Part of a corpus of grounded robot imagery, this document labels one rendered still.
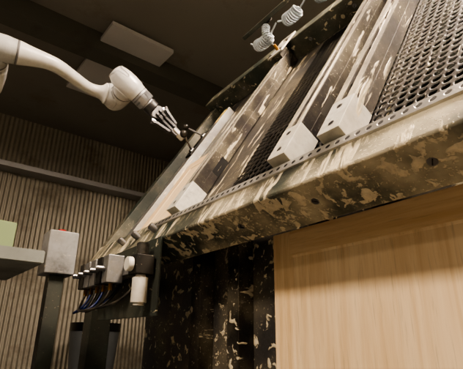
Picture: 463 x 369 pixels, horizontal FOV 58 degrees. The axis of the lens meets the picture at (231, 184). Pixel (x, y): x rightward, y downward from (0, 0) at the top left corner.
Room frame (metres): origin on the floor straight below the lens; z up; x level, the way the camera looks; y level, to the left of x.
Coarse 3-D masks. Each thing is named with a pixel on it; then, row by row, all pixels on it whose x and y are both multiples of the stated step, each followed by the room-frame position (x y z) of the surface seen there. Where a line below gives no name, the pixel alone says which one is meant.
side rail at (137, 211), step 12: (204, 120) 2.22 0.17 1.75; (204, 132) 2.18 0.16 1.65; (192, 144) 2.13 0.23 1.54; (180, 156) 2.09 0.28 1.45; (168, 168) 2.05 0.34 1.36; (156, 180) 2.04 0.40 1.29; (168, 180) 2.05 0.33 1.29; (156, 192) 2.01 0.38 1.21; (144, 204) 1.98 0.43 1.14; (132, 216) 1.94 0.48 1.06; (120, 228) 1.91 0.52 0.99; (108, 240) 1.89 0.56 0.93
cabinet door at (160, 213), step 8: (200, 160) 1.74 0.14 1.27; (192, 168) 1.77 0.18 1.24; (184, 176) 1.77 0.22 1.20; (176, 184) 1.78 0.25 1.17; (184, 184) 1.68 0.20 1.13; (176, 192) 1.70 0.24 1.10; (168, 200) 1.70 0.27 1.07; (160, 208) 1.70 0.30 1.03; (152, 216) 1.71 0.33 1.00; (160, 216) 1.62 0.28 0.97; (144, 224) 1.72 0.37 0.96
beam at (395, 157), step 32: (384, 128) 0.67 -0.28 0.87; (416, 128) 0.60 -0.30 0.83; (448, 128) 0.55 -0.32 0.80; (320, 160) 0.78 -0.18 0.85; (352, 160) 0.69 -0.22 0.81; (384, 160) 0.65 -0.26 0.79; (416, 160) 0.62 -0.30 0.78; (448, 160) 0.60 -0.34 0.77; (256, 192) 0.93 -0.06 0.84; (288, 192) 0.83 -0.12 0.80; (320, 192) 0.79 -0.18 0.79; (352, 192) 0.75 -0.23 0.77; (384, 192) 0.72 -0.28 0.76; (416, 192) 0.68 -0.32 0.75; (192, 224) 1.14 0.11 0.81; (224, 224) 1.05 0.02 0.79; (256, 224) 0.99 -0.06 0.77; (288, 224) 0.93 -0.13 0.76; (96, 256) 1.86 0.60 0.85; (192, 256) 1.30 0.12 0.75
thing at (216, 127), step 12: (228, 108) 1.98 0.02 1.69; (216, 120) 1.99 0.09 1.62; (216, 132) 1.94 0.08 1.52; (204, 144) 1.90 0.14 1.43; (192, 156) 1.86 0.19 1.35; (180, 168) 1.84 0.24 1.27; (168, 192) 1.79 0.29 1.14; (156, 204) 1.76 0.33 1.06; (144, 216) 1.73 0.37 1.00; (132, 228) 1.74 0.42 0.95
